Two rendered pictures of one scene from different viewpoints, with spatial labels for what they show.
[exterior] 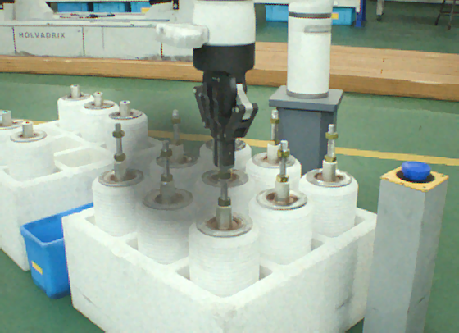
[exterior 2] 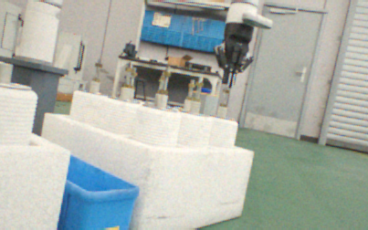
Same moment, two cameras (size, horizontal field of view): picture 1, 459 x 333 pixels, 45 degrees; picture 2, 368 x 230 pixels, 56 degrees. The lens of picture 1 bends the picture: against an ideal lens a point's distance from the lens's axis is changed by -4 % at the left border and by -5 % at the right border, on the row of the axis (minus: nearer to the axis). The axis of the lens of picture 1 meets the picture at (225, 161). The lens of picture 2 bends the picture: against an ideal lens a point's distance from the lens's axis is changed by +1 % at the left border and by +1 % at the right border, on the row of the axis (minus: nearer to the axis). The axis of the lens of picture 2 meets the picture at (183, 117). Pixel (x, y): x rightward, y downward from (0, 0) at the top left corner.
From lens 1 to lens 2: 1.30 m
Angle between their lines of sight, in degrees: 95
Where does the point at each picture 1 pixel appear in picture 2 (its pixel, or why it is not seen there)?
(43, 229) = (71, 196)
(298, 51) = (50, 30)
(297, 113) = (50, 76)
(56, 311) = not seen: outside the picture
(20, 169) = (26, 130)
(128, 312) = (202, 194)
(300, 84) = (48, 55)
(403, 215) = (212, 108)
